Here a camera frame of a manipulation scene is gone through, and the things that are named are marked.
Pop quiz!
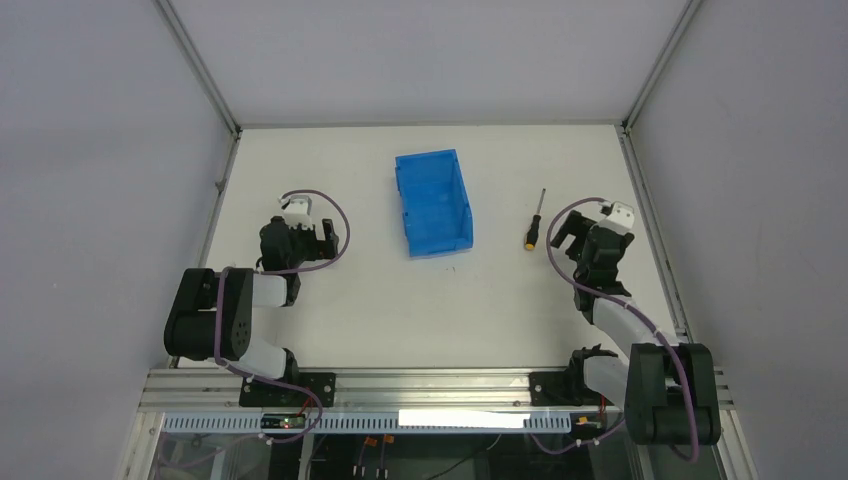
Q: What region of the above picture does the right aluminium frame post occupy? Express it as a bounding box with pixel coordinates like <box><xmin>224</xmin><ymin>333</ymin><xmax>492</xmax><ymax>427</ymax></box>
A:
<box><xmin>621</xmin><ymin>0</ymin><xmax>703</xmax><ymax>134</ymax></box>

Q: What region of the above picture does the small green circuit board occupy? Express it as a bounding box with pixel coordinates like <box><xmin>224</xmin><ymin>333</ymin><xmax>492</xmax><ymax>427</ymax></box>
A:
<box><xmin>260</xmin><ymin>414</ymin><xmax>307</xmax><ymax>430</ymax></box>

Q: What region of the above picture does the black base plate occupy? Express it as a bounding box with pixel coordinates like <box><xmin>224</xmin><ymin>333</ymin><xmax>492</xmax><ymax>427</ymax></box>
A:
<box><xmin>238</xmin><ymin>371</ymin><xmax>337</xmax><ymax>408</ymax></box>
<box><xmin>528</xmin><ymin>370</ymin><xmax>601</xmax><ymax>407</ymax></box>

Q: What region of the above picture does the aluminium frame post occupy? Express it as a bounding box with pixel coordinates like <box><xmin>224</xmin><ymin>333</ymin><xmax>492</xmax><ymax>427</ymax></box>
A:
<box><xmin>621</xmin><ymin>0</ymin><xmax>703</xmax><ymax>134</ymax></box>
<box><xmin>152</xmin><ymin>0</ymin><xmax>242</xmax><ymax>136</ymax></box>

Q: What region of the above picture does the blue plastic bin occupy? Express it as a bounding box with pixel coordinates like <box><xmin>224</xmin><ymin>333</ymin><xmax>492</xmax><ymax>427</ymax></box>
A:
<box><xmin>395</xmin><ymin>149</ymin><xmax>474</xmax><ymax>257</ymax></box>

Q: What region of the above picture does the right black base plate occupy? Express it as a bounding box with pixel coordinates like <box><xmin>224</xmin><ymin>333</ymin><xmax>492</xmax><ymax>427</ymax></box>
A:
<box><xmin>528</xmin><ymin>370</ymin><xmax>601</xmax><ymax>407</ymax></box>

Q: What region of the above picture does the purple cable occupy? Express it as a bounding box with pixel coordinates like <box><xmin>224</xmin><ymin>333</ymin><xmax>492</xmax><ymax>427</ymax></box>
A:
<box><xmin>529</xmin><ymin>196</ymin><xmax>701</xmax><ymax>464</ymax></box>
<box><xmin>213</xmin><ymin>189</ymin><xmax>352</xmax><ymax>446</ymax></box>

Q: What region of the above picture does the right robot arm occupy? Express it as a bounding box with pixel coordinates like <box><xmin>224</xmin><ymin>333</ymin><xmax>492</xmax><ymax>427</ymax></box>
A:
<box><xmin>546</xmin><ymin>202</ymin><xmax>721</xmax><ymax>451</ymax></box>

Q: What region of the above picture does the aluminium front rail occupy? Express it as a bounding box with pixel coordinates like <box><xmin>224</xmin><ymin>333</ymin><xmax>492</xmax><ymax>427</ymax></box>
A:
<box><xmin>137</xmin><ymin>367</ymin><xmax>735</xmax><ymax>414</ymax></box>

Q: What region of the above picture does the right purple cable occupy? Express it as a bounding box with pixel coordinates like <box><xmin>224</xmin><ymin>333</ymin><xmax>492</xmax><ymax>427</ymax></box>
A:
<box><xmin>529</xmin><ymin>196</ymin><xmax>701</xmax><ymax>464</ymax></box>

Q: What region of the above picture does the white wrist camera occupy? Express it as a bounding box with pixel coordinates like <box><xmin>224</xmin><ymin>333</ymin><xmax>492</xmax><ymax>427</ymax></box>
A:
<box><xmin>598</xmin><ymin>201</ymin><xmax>636</xmax><ymax>235</ymax></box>
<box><xmin>278</xmin><ymin>194</ymin><xmax>314</xmax><ymax>230</ymax></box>

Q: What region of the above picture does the black orange screwdriver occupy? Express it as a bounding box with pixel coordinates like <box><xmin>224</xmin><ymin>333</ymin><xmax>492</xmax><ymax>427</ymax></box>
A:
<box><xmin>524</xmin><ymin>188</ymin><xmax>546</xmax><ymax>251</ymax></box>

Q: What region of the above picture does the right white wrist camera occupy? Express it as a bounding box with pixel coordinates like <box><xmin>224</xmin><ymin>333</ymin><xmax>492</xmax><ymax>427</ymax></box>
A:
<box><xmin>598</xmin><ymin>201</ymin><xmax>636</xmax><ymax>235</ymax></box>

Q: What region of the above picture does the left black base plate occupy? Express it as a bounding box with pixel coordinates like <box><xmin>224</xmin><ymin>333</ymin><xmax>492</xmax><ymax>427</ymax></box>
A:
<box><xmin>238</xmin><ymin>371</ymin><xmax>337</xmax><ymax>408</ymax></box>

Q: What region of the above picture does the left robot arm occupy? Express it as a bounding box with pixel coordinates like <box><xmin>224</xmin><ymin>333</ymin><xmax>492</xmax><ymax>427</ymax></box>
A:
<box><xmin>163</xmin><ymin>216</ymin><xmax>339</xmax><ymax>385</ymax></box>

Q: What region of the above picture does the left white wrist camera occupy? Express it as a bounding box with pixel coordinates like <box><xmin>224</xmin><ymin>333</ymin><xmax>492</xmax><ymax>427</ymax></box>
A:
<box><xmin>278</xmin><ymin>194</ymin><xmax>314</xmax><ymax>230</ymax></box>

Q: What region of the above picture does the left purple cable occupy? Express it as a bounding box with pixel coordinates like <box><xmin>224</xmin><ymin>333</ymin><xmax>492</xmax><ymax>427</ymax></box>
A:
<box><xmin>213</xmin><ymin>189</ymin><xmax>352</xmax><ymax>446</ymax></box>

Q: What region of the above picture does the left aluminium frame post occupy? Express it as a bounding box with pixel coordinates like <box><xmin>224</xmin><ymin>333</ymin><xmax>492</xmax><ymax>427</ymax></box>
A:
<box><xmin>152</xmin><ymin>0</ymin><xmax>242</xmax><ymax>136</ymax></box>

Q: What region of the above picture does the white slotted cable duct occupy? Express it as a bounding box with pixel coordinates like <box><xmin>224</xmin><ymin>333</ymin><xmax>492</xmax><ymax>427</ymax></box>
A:
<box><xmin>162</xmin><ymin>409</ymin><xmax>572</xmax><ymax>434</ymax></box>

